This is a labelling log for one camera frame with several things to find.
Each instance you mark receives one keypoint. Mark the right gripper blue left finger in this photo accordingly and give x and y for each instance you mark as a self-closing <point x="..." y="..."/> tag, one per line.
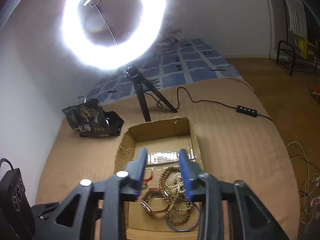
<point x="89" y="201"/>

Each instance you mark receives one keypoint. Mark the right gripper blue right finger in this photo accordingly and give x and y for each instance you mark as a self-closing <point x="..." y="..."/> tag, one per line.
<point x="248" y="217"/>

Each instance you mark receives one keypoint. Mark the dark blue bangle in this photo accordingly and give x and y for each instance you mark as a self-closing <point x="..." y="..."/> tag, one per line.
<point x="184" y="221"/>

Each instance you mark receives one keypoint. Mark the open cardboard box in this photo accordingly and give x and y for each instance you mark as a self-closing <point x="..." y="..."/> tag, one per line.
<point x="163" y="139"/>

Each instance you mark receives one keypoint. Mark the black snack bag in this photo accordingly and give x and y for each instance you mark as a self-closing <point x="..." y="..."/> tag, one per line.
<point x="89" y="119"/>

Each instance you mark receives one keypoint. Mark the orange patterned box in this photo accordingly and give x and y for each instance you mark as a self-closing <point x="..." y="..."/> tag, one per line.
<point x="315" y="93"/>

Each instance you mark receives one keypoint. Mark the black tripod stand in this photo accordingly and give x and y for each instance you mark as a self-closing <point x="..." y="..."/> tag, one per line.
<point x="144" y="87"/>

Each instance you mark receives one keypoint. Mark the black clothes rack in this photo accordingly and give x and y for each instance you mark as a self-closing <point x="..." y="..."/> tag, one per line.
<point x="288" y="52"/>

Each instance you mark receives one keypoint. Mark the blue checkered bedsheet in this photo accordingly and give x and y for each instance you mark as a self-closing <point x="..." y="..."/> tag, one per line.
<point x="191" y="61"/>

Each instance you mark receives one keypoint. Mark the yellow box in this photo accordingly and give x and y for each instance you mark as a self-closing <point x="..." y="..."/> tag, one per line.
<point x="307" y="50"/>

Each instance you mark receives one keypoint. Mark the striped white towel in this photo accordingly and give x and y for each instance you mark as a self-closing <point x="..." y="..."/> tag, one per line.
<point x="297" y="18"/>

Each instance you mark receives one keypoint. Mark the white ring light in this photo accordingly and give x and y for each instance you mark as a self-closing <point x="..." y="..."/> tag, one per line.
<point x="112" y="34"/>

